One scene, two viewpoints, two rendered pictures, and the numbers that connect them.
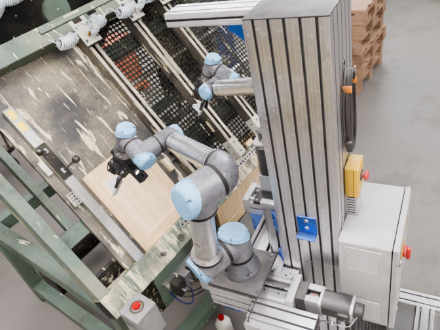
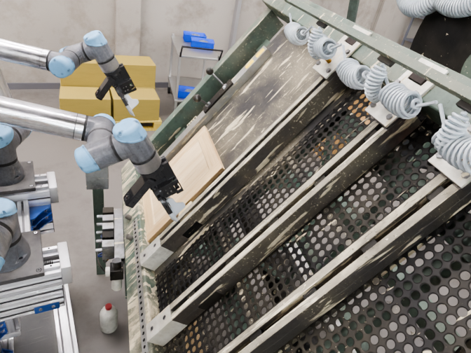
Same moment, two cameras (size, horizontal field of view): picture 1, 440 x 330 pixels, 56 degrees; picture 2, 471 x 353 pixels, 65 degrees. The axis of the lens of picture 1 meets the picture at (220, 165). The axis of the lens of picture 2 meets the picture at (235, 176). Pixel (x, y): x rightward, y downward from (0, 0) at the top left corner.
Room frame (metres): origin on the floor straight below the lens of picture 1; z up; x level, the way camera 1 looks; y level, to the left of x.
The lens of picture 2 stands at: (2.52, -0.76, 2.10)
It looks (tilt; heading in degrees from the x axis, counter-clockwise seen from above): 33 degrees down; 112
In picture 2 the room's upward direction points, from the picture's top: 12 degrees clockwise
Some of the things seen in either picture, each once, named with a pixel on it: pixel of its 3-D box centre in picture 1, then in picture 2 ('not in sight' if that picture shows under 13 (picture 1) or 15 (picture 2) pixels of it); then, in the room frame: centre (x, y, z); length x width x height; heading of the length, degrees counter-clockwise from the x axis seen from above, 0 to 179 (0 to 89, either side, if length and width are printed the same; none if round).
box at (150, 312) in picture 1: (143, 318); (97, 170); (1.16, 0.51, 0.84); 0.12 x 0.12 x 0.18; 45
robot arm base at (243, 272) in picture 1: (240, 259); (3, 167); (1.13, 0.02, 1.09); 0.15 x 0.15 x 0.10
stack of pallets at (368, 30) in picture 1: (321, 36); not in sight; (4.61, -1.53, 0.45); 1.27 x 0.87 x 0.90; 48
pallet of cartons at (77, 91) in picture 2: not in sight; (109, 92); (-0.46, 2.24, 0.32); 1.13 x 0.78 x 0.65; 56
